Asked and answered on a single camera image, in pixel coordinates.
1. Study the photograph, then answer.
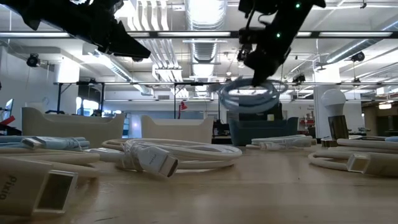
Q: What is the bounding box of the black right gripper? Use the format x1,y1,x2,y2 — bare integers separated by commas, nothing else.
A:
243,45,292,87

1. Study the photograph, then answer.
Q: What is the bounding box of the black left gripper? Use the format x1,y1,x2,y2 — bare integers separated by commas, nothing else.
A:
40,0,152,60

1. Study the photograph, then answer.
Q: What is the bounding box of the white cable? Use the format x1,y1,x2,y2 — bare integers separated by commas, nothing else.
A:
245,134,317,151
85,138,243,181
307,138,398,178
0,147,101,218

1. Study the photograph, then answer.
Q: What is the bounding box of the teal plastic bin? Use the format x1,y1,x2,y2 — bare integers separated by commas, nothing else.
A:
229,116,299,146

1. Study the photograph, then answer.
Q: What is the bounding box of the white LED light bulb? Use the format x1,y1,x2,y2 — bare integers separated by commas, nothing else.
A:
320,88,349,141

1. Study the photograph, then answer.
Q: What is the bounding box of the red desk lamp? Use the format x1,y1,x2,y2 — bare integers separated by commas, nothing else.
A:
177,101,188,119

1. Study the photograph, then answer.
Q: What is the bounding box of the cream plastic bin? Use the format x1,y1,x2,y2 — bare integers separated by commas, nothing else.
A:
21,107,126,149
141,114,215,144

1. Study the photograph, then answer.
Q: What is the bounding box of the computer monitor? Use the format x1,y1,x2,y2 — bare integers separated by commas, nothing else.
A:
2,98,15,121

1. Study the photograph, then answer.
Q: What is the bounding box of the red flat object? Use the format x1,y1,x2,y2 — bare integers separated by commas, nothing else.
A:
0,115,16,127

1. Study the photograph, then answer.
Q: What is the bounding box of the silver ventilation duct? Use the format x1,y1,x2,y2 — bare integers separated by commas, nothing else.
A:
185,0,223,65

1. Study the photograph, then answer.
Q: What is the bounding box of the black overhead frame bar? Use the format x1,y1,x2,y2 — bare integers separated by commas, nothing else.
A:
0,30,398,40

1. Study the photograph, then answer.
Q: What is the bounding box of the black metal table frame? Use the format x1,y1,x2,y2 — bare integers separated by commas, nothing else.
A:
54,80,106,114

